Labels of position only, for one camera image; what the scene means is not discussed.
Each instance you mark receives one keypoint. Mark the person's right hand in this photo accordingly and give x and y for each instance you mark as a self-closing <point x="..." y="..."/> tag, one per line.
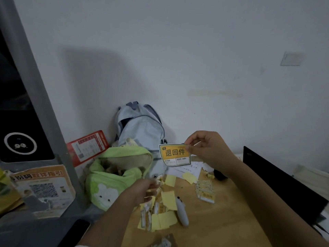
<point x="212" y="151"/>

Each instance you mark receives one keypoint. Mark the person's left hand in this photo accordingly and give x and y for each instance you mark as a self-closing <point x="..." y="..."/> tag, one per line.
<point x="140" y="188"/>

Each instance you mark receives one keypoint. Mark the person's right thumb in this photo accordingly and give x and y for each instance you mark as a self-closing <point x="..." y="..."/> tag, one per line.
<point x="191" y="149"/>

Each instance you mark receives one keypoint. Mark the person's left fingers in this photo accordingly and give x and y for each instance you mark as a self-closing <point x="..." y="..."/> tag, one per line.
<point x="152" y="189"/>

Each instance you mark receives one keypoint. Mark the yellow label sticker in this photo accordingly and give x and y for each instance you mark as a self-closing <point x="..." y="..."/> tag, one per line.
<point x="174" y="154"/>

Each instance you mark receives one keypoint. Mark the person's right forearm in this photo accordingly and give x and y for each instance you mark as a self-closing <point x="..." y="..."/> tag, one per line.
<point x="267" y="203"/>

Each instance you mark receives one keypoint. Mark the person's left forearm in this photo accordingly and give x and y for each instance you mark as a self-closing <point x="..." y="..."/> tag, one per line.
<point x="108" y="223"/>

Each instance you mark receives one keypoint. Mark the pile of yellow backing papers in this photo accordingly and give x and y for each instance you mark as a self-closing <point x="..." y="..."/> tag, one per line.
<point x="162" y="205"/>

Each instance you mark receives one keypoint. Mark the white paper sheet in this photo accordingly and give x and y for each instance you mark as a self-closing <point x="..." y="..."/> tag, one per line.
<point x="185" y="170"/>

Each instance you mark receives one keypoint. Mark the white handheld scanner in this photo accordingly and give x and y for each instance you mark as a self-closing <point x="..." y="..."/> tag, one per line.
<point x="182" y="212"/>

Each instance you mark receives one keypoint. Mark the green plush bag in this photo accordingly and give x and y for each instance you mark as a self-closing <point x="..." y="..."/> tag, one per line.
<point x="113" y="177"/>

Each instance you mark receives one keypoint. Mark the stack of yellow label stickers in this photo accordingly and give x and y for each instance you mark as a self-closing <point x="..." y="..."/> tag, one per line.
<point x="205" y="192"/>

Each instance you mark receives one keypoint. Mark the light blue backpack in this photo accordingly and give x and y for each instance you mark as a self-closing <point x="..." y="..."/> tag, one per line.
<point x="140" y="128"/>

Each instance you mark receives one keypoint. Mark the red and white card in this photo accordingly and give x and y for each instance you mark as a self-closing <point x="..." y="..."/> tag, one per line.
<point x="87" y="147"/>

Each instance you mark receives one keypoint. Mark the black smartphone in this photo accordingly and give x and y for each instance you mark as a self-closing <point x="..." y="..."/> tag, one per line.
<point x="75" y="233"/>

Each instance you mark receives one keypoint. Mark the black laptop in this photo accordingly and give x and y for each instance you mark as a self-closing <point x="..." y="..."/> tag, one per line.
<point x="280" y="185"/>

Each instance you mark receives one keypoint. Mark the orange poster with code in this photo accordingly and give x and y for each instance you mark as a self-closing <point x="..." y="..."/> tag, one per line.
<point x="43" y="187"/>

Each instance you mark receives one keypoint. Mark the grey kiosk machine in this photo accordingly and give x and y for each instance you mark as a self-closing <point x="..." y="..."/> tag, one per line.
<point x="28" y="131"/>

